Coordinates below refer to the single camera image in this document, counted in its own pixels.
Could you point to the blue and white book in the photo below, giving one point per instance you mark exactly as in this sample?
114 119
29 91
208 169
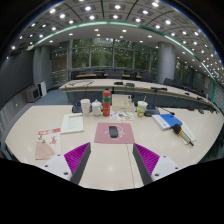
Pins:
166 121

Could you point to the group of office chairs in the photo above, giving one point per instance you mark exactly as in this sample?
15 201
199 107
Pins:
115 75

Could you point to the black desk microphone unit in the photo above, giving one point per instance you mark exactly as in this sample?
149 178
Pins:
151 111
76 109

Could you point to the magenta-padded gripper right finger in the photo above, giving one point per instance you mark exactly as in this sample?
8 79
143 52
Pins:
146 158

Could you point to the white booklet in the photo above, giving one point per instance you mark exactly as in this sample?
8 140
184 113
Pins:
190 131

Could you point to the grey box monitor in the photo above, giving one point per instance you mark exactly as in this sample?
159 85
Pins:
32 94

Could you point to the long curved conference table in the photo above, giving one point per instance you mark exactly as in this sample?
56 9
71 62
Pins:
140 86

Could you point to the black computer mouse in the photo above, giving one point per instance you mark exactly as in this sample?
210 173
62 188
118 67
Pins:
113 131

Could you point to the pink mouse pad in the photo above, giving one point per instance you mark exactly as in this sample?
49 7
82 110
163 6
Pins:
101 136

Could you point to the colourful sticker sheet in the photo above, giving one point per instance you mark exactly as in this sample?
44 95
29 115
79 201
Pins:
122 116

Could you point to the red thermos bottle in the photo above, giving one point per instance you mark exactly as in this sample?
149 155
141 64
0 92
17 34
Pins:
106 103

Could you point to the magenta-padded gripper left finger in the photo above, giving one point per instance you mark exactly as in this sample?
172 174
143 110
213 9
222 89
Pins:
77 157

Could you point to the red and white leaflet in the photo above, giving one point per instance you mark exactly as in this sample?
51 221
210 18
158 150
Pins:
48 143

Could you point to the white lidded ceramic cup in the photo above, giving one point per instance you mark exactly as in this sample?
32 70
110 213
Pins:
96 108

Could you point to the group of ceiling lights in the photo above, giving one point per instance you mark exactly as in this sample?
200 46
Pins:
115 16

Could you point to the green white drink cup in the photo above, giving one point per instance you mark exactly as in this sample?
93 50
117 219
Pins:
141 109

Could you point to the white paper cup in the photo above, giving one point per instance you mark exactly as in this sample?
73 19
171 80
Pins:
85 107

